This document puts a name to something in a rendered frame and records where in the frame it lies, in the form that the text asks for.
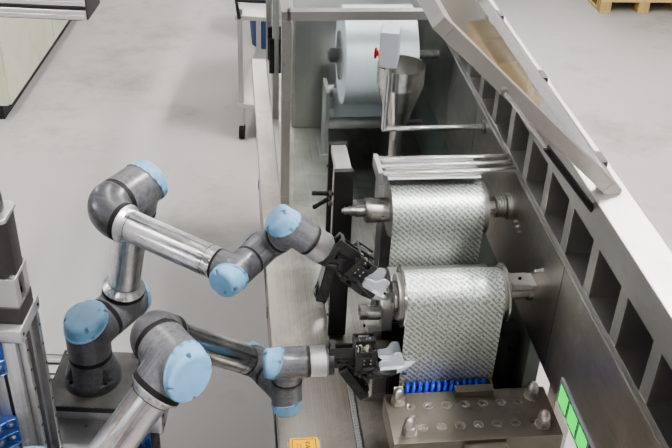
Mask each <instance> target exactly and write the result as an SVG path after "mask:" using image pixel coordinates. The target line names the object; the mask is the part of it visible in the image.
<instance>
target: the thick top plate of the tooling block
mask: <svg viewBox="0 0 672 448"><path fill-rule="evenodd" d="M538 389H539V392H538V395H539V398H538V399H537V400H536V401H529V400H527V399H526V398H525V397H524V395H523V394H524V391H525V390H526V387H521V388H501V389H494V395H493V396H476V397H457V398H456V397H455V395H454V391H442V392H422V393H404V395H405V402H406V403H405V406H404V407H402V408H395V407H393V406H392V405H391V403H390V400H391V397H392V395H393V394H384V397H383V408H382V414H383V419H384V423H385V428H386V433H387V438H388V443H389V448H464V444H469V443H486V442H504V441H507V444H508V447H509V448H560V447H561V443H562V439H563V433H562V430H561V428H560V426H559V423H558V421H557V418H556V416H555V414H554V411H553V409H552V406H551V404H550V402H549V399H548V397H547V395H546V392H545V390H544V387H543V386H540V387H538ZM544 409H546V410H548V411H549V413H550V418H551V420H550V425H551V426H550V428H549V429H548V430H540V429H538V428H537V427H536V426H535V421H536V419H537V417H538V414H539V413H540V411H541V410H544ZM407 417H413V418H414V419H415V422H416V425H417V428H416V430H417V434H416V436H415V437H413V438H406V437H404V436H403V435H402V434H401V429H402V426H403V424H404V421H405V419H406V418H407Z"/></svg>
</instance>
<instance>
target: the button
mask: <svg viewBox="0 0 672 448"><path fill-rule="evenodd" d="M289 448H319V443H318V437H307V438H290V439H289Z"/></svg>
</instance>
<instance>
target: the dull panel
mask: <svg viewBox="0 0 672 448"><path fill-rule="evenodd" d="M443 155H451V153H450V150H449V148H448V146H447V143H446V141H445V139H444V146H443ZM478 264H486V265H487V267H496V265H497V264H498V262H497V260H496V257H495V255H494V253H493V250H492V248H491V246H490V243H489V241H488V239H487V236H486V234H482V240H481V246H480V253H479V259H478ZM510 318H514V320H515V323H516V325H517V328H518V330H519V332H520V335H521V338H520V343H519V349H518V354H517V359H516V364H515V370H514V375H513V380H512V385H511V388H521V387H527V385H528V383H529V382H530V381H535V382H536V378H537V373H538V368H539V364H540V360H539V358H538V355H537V353H536V351H535V348H534V346H533V344H532V341H531V339H530V337H529V334H528V332H527V330H526V327H525V325H524V323H523V320H522V318H521V316H520V313H519V311H518V309H517V306H516V304H515V302H514V299H512V308H511V314H510Z"/></svg>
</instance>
